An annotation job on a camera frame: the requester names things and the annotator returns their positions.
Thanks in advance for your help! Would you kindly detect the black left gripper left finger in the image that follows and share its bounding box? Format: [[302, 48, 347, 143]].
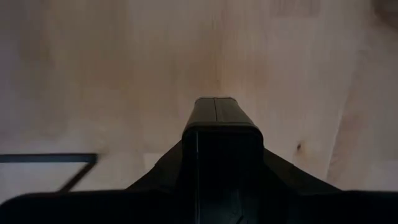
[[126, 96, 218, 224]]

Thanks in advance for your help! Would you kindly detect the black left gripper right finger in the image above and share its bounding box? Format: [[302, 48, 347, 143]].
[[215, 96, 341, 224]]

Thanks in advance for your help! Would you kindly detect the wooden shelf with black legs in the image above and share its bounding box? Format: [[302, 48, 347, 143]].
[[0, 152, 99, 192]]

